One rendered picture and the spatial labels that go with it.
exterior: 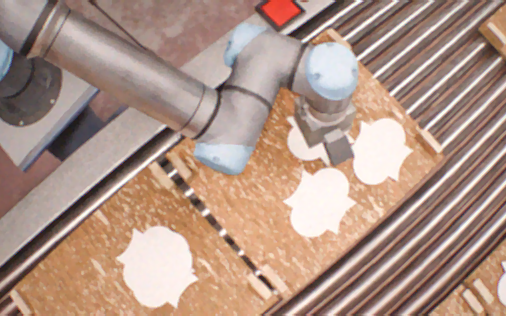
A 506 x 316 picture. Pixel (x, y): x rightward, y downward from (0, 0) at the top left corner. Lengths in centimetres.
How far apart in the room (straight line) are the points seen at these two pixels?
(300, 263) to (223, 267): 14
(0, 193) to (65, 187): 113
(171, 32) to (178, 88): 152
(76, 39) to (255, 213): 51
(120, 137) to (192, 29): 115
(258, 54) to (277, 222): 36
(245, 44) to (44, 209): 57
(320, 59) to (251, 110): 12
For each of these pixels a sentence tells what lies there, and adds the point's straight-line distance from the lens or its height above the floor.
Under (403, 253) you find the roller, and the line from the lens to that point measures 113.
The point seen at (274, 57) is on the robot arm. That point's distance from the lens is 86.
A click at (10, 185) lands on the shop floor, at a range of 231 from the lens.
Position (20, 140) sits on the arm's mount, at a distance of 131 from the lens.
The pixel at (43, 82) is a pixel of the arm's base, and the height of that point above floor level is 94.
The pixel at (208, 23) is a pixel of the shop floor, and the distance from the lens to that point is 230.
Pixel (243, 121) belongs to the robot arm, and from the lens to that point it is 83.
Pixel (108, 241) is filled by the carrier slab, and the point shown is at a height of 94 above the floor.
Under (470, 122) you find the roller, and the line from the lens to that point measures 122.
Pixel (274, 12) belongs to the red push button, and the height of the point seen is 93.
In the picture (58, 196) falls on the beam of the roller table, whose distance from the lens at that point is 121.
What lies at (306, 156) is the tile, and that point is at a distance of 110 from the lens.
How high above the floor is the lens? 202
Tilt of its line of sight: 75 degrees down
